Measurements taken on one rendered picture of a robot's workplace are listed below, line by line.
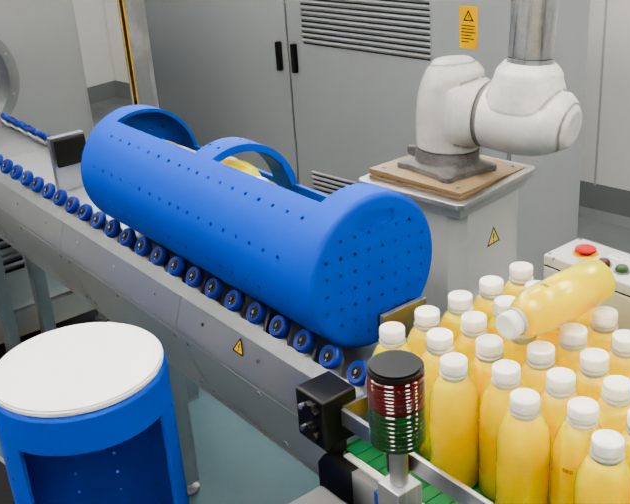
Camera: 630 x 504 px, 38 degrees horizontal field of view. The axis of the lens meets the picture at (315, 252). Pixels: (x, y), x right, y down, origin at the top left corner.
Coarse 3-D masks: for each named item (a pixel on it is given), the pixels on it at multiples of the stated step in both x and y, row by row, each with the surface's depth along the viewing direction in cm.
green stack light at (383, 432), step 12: (372, 420) 102; (384, 420) 100; (396, 420) 100; (408, 420) 100; (420, 420) 101; (372, 432) 102; (384, 432) 101; (396, 432) 100; (408, 432) 101; (420, 432) 102; (372, 444) 103; (384, 444) 102; (396, 444) 101; (408, 444) 101; (420, 444) 102
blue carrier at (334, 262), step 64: (128, 128) 205; (128, 192) 197; (192, 192) 178; (256, 192) 166; (320, 192) 190; (384, 192) 156; (192, 256) 184; (256, 256) 162; (320, 256) 150; (384, 256) 160; (320, 320) 154
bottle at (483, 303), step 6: (480, 294) 150; (498, 294) 150; (474, 300) 153; (480, 300) 151; (486, 300) 150; (492, 300) 150; (474, 306) 152; (480, 306) 150; (486, 306) 150; (492, 306) 149; (486, 312) 150; (492, 312) 149
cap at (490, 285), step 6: (486, 276) 152; (492, 276) 151; (498, 276) 151; (480, 282) 150; (486, 282) 150; (492, 282) 150; (498, 282) 149; (480, 288) 150; (486, 288) 149; (492, 288) 149; (498, 288) 149; (486, 294) 150; (492, 294) 149
